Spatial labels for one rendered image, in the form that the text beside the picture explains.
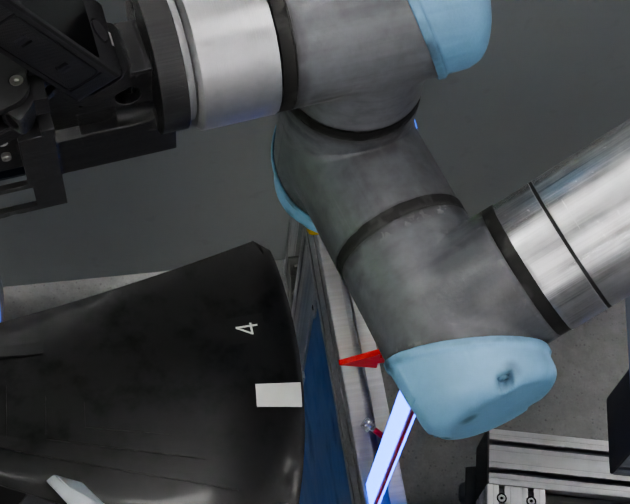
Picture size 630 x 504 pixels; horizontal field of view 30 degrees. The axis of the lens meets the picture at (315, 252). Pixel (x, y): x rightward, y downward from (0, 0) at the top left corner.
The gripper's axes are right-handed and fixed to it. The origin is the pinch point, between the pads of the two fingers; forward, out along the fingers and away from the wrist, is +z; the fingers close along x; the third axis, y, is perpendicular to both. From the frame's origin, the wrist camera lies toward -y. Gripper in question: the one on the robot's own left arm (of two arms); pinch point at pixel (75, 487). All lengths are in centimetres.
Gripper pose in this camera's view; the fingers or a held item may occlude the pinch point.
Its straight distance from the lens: 78.9
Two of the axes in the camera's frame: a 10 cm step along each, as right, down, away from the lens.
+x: 0.0, 4.3, 9.0
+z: -7.1, -6.3, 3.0
